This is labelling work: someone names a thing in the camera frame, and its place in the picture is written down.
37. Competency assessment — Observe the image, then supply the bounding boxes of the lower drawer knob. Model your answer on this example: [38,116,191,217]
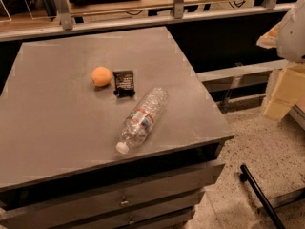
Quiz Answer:
[128,217,135,225]

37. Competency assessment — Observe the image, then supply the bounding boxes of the orange fruit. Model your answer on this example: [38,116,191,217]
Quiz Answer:
[91,67,112,87]

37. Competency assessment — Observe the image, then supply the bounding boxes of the upper drawer knob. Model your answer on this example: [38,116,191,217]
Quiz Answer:
[120,196,130,207]

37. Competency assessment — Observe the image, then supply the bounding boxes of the black metal rod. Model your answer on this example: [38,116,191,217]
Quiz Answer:
[240,164,286,229]

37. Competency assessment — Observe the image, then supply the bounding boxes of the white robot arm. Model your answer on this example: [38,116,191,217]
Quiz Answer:
[256,0,305,121]

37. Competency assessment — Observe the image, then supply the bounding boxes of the grey drawer cabinet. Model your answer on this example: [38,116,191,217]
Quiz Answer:
[0,28,233,229]

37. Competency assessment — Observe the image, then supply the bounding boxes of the metal railing with glass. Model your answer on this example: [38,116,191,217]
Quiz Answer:
[0,0,305,43]

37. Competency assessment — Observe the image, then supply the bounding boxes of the drawer knob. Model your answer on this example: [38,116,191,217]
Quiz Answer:
[128,217,135,225]
[120,196,130,207]

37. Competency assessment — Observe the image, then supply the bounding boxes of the black snack packet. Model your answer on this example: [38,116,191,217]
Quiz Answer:
[113,71,135,98]

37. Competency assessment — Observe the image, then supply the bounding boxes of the clear plastic water bottle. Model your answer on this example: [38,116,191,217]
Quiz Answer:
[115,87,169,154]

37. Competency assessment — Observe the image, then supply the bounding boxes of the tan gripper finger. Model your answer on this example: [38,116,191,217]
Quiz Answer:
[256,23,280,49]
[262,63,305,121]

